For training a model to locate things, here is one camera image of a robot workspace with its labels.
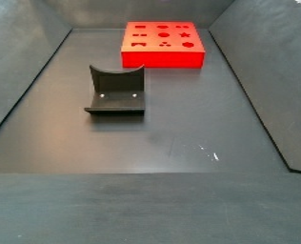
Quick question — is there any red shape sorter box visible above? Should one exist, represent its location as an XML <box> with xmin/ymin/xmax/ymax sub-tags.
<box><xmin>122</xmin><ymin>22</ymin><xmax>205</xmax><ymax>69</ymax></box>

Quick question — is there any black curved holder bracket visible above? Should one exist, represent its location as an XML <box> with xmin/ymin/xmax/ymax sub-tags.
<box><xmin>85</xmin><ymin>66</ymin><xmax>146</xmax><ymax>114</ymax></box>

